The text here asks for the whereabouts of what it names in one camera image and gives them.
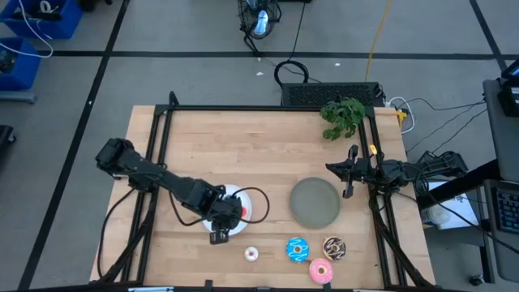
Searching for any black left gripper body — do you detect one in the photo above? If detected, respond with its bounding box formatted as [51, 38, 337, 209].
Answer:
[208, 192, 244, 231]

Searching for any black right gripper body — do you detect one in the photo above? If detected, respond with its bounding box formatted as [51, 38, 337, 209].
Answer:
[343, 144, 384, 199]

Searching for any large chocolate frosted donut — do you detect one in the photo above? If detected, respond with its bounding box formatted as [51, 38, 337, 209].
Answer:
[322, 235, 347, 261]

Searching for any large pink frosted donut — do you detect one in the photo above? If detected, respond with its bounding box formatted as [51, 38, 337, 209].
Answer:
[308, 258, 335, 285]

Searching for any white round plate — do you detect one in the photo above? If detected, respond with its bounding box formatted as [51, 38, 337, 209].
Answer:
[201, 183, 253, 237]

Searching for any grey round plate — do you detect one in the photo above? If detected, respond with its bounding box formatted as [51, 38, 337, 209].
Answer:
[289, 177, 341, 230]

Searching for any green artificial plant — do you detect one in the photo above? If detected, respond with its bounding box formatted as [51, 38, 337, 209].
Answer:
[319, 97, 367, 142]

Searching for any large blue frosted donut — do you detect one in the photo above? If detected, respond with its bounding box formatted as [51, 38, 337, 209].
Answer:
[285, 237, 311, 264]

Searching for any white cup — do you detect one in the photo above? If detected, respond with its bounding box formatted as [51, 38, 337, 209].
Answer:
[428, 204, 452, 226]

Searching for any black beam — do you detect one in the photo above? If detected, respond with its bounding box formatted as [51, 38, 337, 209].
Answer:
[416, 158, 500, 210]

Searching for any white paper sheet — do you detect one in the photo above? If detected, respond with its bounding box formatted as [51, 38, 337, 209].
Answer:
[420, 180, 480, 231]

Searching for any black keyboard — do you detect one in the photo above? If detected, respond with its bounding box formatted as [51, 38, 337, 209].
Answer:
[491, 186, 519, 236]

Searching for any black monitor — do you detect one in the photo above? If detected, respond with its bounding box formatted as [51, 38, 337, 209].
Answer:
[497, 58, 519, 118]

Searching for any grey desk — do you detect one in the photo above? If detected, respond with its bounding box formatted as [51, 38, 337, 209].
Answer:
[482, 178, 519, 284]

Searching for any black floor fan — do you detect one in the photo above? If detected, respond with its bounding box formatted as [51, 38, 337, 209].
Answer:
[237, 0, 283, 41]

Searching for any black equipment piece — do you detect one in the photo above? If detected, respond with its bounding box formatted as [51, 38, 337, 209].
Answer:
[0, 124, 17, 161]

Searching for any grey flat dolly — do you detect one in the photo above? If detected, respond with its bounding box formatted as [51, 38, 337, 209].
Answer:
[0, 89, 37, 105]

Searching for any blue plastic bin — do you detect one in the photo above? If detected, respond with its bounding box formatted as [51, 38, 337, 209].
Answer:
[0, 36, 42, 91]
[0, 0, 84, 41]

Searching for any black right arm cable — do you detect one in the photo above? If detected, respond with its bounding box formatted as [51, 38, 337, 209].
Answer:
[411, 161, 431, 196]

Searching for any white looped cable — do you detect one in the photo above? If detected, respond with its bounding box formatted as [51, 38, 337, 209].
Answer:
[387, 96, 417, 135]

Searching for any black aluminium frame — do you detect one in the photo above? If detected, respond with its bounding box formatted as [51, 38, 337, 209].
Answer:
[89, 91, 437, 292]

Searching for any thin black cable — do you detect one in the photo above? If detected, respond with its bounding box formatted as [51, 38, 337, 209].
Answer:
[399, 98, 487, 113]
[406, 108, 487, 154]

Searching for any black coiled cable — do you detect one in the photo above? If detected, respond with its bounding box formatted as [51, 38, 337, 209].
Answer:
[273, 0, 311, 86]

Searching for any black base cable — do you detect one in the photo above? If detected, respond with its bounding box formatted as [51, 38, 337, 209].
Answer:
[96, 187, 138, 281]

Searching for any thick black cable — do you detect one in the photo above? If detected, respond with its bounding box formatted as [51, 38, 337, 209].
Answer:
[421, 178, 519, 256]

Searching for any yellow cable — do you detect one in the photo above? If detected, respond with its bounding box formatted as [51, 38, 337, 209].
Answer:
[363, 0, 394, 82]

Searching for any long white cable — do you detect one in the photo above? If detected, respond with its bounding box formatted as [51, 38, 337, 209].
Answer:
[0, 0, 54, 58]

